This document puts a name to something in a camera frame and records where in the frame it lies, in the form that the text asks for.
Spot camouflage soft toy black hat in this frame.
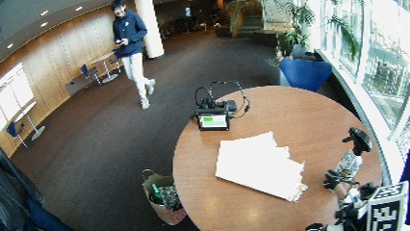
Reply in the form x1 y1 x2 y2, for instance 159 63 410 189
335 127 373 193

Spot white marker cube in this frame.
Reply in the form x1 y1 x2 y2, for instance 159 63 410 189
365 180 410 231

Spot white paper sheets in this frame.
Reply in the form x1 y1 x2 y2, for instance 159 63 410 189
215 131 309 203

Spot black monitor green screen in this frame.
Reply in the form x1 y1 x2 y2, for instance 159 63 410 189
194 110 232 132

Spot blue planter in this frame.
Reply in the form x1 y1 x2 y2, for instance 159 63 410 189
279 57 335 93

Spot dark patterned packet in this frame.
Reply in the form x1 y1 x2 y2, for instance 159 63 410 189
159 185 186 212

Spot green palm plant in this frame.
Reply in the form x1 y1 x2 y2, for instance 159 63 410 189
327 13 361 61
280 0 319 60

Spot staircase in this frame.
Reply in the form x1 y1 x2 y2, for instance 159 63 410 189
236 0 297 37

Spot white round column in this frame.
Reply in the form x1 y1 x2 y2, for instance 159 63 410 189
134 0 167 60

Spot white round standing table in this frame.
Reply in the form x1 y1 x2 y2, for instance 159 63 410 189
90 51 120 85
15 100 47 141

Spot blue chair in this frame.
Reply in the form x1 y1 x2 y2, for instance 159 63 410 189
80 64 104 87
6 120 30 149

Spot grey bench box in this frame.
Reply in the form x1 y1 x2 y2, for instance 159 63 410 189
65 74 94 97

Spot dark jacket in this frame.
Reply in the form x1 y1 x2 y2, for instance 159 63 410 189
0 148 77 231

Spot window frame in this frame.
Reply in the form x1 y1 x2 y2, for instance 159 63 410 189
316 0 410 187

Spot black cable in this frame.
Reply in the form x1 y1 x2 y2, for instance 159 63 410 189
208 79 252 119
194 86 216 109

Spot black recorder box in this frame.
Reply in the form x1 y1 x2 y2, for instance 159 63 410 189
198 99 239 114

